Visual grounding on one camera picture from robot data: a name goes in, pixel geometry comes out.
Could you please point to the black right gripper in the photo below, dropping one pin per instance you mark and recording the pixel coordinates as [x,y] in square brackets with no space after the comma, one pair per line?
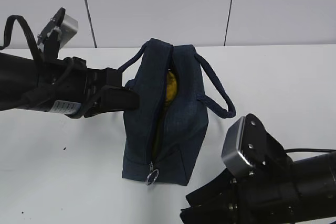
[267,191]

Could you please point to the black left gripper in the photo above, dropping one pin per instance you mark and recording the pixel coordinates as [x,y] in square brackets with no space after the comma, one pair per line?
[73,89]

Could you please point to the yellow squash toy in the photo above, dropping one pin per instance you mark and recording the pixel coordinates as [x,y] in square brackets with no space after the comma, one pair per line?
[171,88]

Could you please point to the dark blue fabric lunch bag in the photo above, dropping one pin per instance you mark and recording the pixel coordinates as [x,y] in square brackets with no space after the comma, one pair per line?
[163,143]

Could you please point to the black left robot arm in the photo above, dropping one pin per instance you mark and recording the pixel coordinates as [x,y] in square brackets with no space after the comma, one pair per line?
[19,83]

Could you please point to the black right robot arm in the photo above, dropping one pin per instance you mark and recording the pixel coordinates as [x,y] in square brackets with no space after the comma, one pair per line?
[304,192]

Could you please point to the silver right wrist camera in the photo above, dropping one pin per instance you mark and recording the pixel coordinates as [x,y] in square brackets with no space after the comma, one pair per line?
[249,148]

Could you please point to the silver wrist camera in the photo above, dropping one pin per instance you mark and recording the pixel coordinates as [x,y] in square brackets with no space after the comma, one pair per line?
[56,34]
[249,148]

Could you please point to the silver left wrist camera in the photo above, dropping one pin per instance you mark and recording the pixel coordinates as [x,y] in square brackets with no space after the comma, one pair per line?
[56,34]

